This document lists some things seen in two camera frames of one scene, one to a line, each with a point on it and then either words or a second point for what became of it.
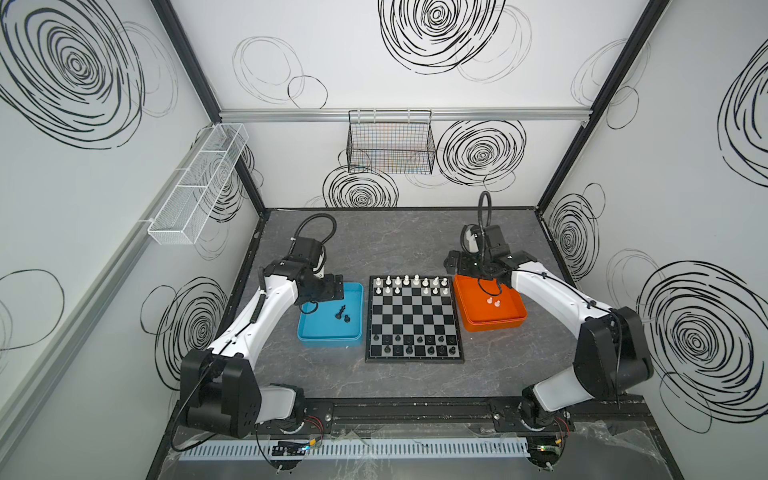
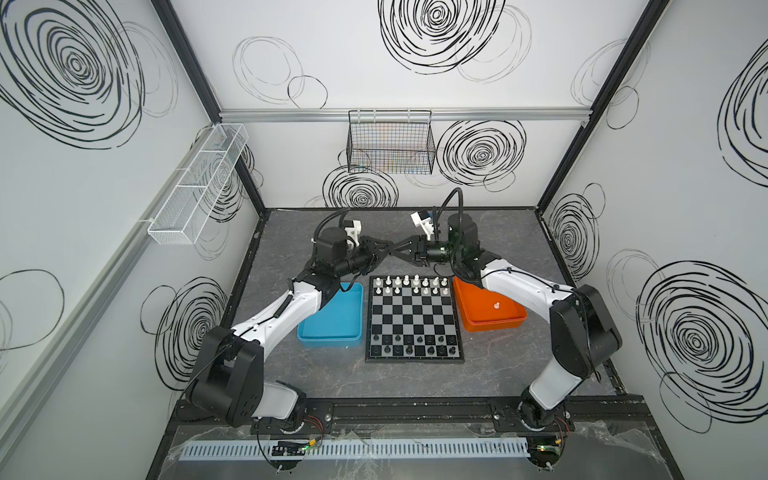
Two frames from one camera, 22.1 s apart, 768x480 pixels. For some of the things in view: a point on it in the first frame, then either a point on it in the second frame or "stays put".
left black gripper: x=327 y=289 to x=372 y=251
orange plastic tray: x=481 y=312 stays put
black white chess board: x=412 y=319 stays put
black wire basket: x=390 y=142 stays put
